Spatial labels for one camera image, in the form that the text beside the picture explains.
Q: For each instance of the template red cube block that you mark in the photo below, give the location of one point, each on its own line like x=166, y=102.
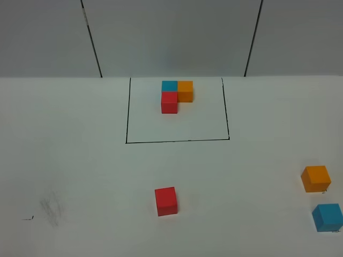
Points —
x=169, y=103

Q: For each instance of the template orange cube block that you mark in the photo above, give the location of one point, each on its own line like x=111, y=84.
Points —
x=185, y=91

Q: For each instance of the template blue cube block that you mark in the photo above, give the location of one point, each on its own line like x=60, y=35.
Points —
x=169, y=86

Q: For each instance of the loose orange cube block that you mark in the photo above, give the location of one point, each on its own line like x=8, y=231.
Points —
x=315, y=179

